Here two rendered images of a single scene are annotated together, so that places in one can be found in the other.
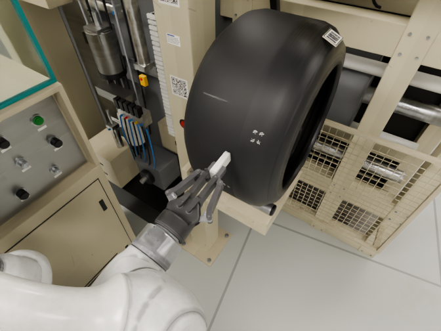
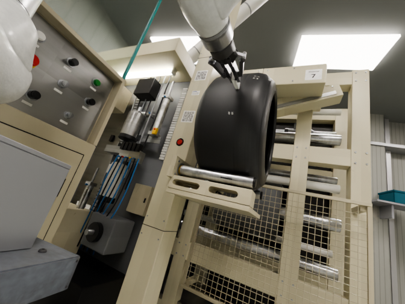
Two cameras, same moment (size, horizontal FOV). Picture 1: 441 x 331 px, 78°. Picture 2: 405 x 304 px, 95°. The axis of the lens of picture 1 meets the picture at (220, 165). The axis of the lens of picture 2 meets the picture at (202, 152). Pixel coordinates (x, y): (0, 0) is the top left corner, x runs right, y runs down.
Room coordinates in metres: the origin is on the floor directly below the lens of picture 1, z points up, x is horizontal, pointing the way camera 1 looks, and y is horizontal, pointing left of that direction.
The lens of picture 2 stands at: (-0.14, 0.12, 0.74)
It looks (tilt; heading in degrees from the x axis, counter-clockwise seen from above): 17 degrees up; 353
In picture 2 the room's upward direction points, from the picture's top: 15 degrees clockwise
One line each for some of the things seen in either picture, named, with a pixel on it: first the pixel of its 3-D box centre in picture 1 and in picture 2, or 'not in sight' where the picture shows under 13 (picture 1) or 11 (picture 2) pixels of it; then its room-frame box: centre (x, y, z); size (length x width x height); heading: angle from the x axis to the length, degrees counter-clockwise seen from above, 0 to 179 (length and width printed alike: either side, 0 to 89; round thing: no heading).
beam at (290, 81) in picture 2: not in sight; (273, 88); (0.92, -0.39, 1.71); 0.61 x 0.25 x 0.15; 56
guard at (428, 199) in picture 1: (316, 177); (267, 248); (0.89, -0.49, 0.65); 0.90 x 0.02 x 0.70; 56
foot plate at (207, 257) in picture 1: (205, 239); not in sight; (0.87, 0.10, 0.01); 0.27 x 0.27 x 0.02; 56
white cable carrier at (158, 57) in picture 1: (168, 83); (176, 123); (0.89, 0.19, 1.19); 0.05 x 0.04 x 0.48; 146
